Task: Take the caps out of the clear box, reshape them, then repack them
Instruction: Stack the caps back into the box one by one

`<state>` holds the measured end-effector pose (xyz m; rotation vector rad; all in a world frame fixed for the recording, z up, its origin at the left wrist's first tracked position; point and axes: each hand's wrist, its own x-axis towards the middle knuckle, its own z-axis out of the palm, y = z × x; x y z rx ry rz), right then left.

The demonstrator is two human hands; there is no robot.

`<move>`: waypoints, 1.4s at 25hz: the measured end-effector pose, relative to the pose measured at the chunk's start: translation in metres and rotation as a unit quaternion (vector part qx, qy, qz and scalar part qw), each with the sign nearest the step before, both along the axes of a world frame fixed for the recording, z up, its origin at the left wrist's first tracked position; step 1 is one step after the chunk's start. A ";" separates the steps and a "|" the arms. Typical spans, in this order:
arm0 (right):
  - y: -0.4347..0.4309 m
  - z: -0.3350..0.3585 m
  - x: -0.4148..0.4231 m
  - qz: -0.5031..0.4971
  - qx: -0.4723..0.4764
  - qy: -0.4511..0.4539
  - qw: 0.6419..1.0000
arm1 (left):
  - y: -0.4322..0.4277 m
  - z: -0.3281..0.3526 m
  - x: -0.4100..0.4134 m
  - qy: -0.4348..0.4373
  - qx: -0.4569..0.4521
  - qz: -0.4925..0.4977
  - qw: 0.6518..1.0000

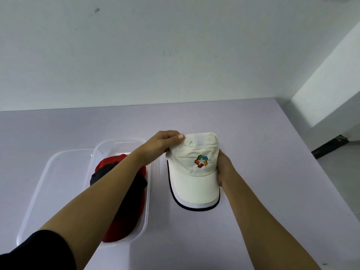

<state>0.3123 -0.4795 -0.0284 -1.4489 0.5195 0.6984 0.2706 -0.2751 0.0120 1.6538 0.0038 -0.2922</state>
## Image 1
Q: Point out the person's right hand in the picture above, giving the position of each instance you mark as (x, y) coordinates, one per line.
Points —
(225, 168)

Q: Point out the person's left hand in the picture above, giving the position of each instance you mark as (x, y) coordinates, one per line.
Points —
(159, 147)

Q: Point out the white cap with logo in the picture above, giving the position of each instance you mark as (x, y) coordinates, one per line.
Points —
(194, 179)

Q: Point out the red cap with patch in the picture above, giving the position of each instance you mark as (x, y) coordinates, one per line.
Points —
(109, 161)

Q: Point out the black and red cap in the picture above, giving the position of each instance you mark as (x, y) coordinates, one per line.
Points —
(132, 199)

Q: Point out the clear plastic box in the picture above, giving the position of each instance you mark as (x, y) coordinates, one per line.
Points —
(140, 222)

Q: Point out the clear plastic lid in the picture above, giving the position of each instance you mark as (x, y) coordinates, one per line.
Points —
(50, 188)

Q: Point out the person's right forearm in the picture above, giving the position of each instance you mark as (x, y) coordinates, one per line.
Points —
(264, 230)

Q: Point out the person's left forearm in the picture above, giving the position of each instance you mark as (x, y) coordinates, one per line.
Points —
(95, 202)

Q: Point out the person's black left sleeve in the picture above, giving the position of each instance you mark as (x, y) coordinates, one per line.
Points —
(39, 253)

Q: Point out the black object on floor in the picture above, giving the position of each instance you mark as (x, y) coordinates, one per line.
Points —
(329, 147)

